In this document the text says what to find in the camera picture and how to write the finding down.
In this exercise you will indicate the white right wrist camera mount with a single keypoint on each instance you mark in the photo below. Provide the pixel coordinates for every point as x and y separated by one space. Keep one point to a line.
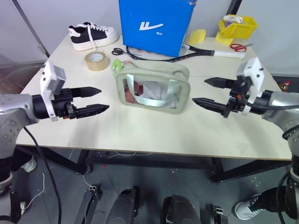
253 70

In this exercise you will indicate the white power strip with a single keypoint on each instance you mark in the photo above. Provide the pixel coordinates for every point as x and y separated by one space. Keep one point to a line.
232 18

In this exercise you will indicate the brown packing tape roll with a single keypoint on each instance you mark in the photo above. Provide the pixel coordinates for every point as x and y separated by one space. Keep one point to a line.
97 63

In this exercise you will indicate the blue shoe box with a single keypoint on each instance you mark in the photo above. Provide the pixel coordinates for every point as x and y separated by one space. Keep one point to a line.
154 25

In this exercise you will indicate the bright green zipper pull tag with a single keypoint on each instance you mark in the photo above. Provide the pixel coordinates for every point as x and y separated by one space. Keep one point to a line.
116 65

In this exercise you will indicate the yellow plastic bin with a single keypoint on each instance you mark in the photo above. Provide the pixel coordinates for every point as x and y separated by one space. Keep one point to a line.
240 29

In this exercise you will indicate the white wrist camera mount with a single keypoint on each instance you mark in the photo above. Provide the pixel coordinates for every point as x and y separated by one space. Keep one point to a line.
50 78
253 70

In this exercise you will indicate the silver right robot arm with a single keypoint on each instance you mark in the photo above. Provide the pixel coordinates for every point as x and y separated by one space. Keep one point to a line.
278 102

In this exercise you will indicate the black and white sneaker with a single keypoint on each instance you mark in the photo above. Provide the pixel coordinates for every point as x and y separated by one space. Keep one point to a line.
93 35

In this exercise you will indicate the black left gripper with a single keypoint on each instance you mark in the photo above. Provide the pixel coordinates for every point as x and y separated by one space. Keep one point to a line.
62 102

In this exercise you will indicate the plain white shoe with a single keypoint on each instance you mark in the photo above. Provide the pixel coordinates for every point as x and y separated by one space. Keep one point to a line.
30 164

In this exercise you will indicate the yellow sponge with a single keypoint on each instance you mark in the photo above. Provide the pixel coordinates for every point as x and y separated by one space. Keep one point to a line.
197 37

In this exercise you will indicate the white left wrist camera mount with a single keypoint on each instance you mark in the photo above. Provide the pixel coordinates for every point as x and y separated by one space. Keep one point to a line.
50 78

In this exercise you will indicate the black floor stand leg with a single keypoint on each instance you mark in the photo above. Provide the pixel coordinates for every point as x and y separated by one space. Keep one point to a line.
87 203
217 214

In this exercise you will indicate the black table frame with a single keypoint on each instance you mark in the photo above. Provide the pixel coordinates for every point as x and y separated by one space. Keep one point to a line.
149 161

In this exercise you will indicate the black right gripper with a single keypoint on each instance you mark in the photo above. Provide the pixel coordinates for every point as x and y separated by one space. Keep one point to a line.
237 98

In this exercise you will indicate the green transparent toiletry bag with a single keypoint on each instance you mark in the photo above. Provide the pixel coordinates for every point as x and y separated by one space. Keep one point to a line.
154 91

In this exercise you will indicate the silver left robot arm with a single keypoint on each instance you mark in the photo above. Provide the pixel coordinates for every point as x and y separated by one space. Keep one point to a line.
16 109

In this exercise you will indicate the black badminton racket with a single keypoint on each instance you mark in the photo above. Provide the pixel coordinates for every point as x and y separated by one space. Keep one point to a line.
201 53

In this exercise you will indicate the amber drink bottle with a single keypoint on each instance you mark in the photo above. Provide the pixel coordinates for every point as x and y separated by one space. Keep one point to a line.
285 86

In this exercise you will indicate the grey metal pole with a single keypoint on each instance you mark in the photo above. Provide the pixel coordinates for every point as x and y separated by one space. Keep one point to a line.
35 30

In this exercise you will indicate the white sneaker with black laces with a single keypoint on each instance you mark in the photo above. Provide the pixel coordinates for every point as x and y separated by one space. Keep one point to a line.
247 208

